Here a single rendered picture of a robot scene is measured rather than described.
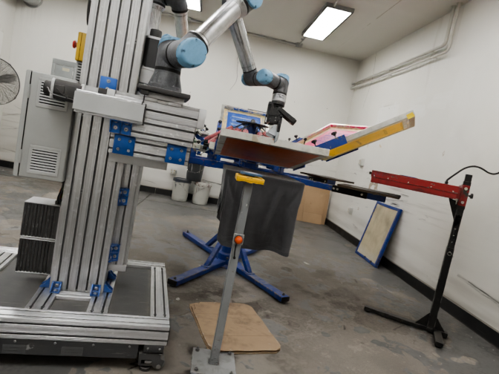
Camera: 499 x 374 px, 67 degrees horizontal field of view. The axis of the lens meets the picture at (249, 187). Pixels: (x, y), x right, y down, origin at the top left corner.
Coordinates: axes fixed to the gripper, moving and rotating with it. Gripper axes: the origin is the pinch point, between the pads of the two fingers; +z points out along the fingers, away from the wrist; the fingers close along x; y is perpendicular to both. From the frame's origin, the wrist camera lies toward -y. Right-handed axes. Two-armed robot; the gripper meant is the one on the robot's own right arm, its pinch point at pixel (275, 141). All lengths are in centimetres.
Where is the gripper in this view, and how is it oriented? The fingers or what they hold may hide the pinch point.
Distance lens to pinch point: 198.3
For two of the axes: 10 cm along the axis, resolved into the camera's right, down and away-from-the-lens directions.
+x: 1.3, -0.4, -9.9
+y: -9.8, -1.8, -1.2
